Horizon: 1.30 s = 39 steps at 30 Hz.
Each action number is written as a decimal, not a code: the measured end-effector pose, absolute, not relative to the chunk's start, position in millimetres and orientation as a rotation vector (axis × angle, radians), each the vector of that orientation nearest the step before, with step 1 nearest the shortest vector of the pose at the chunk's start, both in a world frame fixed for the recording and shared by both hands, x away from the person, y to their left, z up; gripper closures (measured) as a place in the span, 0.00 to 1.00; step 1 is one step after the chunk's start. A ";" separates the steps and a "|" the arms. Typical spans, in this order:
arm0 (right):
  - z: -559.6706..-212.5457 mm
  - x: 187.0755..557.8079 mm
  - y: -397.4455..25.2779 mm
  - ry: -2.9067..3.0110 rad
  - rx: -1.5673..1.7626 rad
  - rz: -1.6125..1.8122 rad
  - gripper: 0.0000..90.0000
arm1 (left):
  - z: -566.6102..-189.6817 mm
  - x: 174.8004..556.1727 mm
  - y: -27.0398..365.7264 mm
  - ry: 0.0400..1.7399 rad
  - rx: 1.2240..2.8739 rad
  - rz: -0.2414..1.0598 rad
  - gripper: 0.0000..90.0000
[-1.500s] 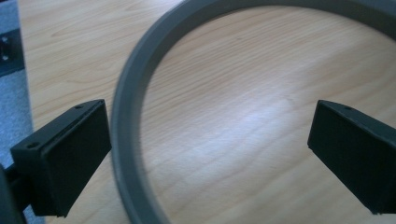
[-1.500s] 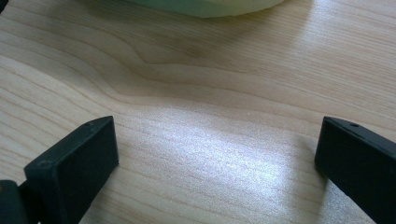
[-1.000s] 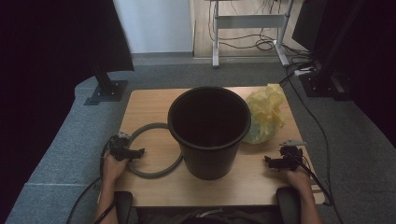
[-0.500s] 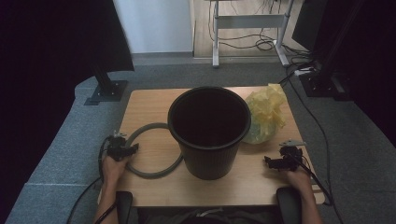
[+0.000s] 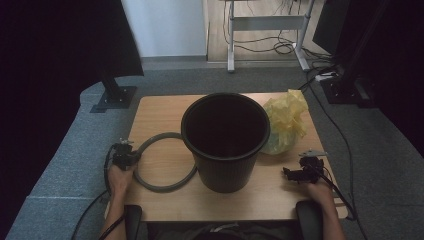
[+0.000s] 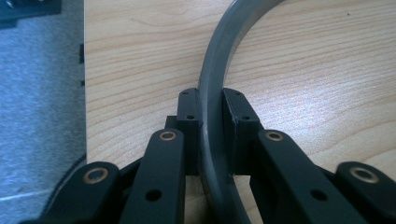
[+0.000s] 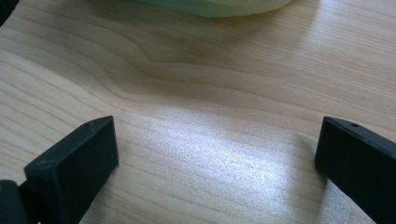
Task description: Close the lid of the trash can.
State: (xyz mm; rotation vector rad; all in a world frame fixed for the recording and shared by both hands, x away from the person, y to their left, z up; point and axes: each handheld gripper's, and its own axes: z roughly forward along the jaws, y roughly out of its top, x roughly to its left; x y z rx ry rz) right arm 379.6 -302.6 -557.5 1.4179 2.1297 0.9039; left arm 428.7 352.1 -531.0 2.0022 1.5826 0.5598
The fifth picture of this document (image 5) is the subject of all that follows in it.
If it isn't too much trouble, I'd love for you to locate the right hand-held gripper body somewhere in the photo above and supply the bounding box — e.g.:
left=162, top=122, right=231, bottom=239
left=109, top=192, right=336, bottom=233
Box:
left=297, top=149, right=329, bottom=185

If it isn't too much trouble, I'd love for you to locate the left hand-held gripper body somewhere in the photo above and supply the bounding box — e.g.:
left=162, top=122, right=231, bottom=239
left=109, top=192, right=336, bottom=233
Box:
left=111, top=137, right=135, bottom=172

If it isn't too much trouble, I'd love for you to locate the grey plastic ring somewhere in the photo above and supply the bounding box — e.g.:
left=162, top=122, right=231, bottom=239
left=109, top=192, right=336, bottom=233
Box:
left=132, top=131, right=199, bottom=194

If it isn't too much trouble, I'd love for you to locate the yellow garbage bag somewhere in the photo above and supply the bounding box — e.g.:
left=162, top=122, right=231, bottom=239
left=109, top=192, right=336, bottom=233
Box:
left=261, top=88, right=310, bottom=156

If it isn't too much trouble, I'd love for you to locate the black plastic trash bin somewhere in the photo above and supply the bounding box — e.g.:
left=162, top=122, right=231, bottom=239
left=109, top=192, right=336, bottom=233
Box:
left=180, top=92, right=271, bottom=194

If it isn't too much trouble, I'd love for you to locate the person's left hand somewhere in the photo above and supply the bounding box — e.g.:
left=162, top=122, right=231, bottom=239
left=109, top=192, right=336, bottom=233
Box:
left=106, top=162, right=136, bottom=202

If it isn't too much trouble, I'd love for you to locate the person's right hand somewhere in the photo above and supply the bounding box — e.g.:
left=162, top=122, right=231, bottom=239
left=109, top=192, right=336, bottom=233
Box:
left=303, top=179, right=335, bottom=210

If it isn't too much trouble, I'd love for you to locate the black stand base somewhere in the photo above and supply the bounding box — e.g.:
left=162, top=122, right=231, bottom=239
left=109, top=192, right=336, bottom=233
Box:
left=320, top=75, right=378, bottom=109

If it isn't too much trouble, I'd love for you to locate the white power strip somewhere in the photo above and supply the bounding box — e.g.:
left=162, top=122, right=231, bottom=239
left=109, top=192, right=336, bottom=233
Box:
left=313, top=71, right=338, bottom=83

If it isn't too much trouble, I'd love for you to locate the person's dark clothing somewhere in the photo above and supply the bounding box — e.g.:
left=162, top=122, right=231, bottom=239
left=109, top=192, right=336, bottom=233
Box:
left=146, top=221, right=298, bottom=240

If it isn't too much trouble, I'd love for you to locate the black monitor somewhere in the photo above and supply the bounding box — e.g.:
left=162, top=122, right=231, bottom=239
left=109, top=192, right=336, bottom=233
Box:
left=311, top=0, right=355, bottom=57

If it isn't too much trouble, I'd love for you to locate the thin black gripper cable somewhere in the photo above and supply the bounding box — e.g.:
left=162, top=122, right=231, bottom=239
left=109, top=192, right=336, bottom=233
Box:
left=70, top=143, right=118, bottom=240

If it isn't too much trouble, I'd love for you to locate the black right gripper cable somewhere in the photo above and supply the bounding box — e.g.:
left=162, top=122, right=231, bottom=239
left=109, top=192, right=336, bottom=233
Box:
left=320, top=166, right=358, bottom=222

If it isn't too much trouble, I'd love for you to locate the black stand with base plate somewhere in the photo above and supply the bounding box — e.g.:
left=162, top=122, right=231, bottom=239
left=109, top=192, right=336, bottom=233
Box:
left=89, top=69, right=139, bottom=114

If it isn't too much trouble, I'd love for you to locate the thick black gripper cable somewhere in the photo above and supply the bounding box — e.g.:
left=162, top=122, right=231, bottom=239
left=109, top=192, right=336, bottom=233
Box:
left=98, top=214, right=126, bottom=240

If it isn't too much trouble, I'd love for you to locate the tangle of black cables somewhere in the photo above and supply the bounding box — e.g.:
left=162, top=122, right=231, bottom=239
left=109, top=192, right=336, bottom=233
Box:
left=222, top=0, right=335, bottom=64

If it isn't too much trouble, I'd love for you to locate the white metal desk frame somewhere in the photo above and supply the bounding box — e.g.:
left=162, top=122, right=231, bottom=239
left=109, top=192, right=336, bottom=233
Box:
left=219, top=0, right=316, bottom=74

